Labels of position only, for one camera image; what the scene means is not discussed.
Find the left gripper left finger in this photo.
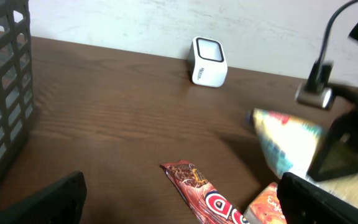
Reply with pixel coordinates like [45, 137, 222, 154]
[0, 171, 86, 224]

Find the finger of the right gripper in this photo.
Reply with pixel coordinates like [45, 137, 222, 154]
[308, 110, 358, 182]

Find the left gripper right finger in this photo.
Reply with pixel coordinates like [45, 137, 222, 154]
[277, 172, 358, 224]

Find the orange tissue pack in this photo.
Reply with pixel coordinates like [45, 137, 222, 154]
[244, 182, 287, 224]

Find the yellow snack chip bag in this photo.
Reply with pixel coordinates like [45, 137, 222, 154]
[247, 108, 358, 215]

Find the orange chocolate bar wrapper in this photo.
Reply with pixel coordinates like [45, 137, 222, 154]
[160, 160, 249, 224]

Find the white barcode scanner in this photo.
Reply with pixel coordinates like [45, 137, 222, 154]
[188, 37, 228, 88]

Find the grey plastic mesh basket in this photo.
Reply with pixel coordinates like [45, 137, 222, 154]
[0, 0, 35, 181]

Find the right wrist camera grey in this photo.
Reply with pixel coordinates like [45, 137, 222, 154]
[295, 83, 334, 110]

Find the right black cable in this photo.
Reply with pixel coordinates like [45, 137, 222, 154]
[306, 0, 358, 93]

